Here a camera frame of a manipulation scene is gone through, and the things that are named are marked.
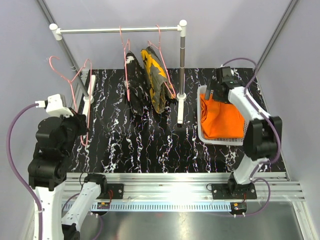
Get orange trousers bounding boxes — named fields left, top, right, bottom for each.
left=199, top=93, right=245, bottom=140

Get yellow and grey camouflage trousers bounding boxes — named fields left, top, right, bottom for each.
left=140, top=46, right=176, bottom=114

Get black and white trousers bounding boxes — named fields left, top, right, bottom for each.
left=123, top=51, right=151, bottom=116

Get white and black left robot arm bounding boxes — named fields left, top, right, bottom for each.
left=28, top=113, right=109, bottom=240

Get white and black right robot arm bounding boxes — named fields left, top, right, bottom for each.
left=205, top=66, right=283, bottom=199

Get white plastic basket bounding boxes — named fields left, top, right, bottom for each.
left=197, top=85, right=248, bottom=146

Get metal clothes rack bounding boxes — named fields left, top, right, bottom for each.
left=49, top=19, right=187, bottom=125

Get black marble pattern mat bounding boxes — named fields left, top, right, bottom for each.
left=68, top=68, right=244, bottom=173

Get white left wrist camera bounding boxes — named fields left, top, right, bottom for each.
left=34, top=93, right=74, bottom=118

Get aluminium mounting rail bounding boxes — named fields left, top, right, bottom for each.
left=34, top=171, right=306, bottom=213

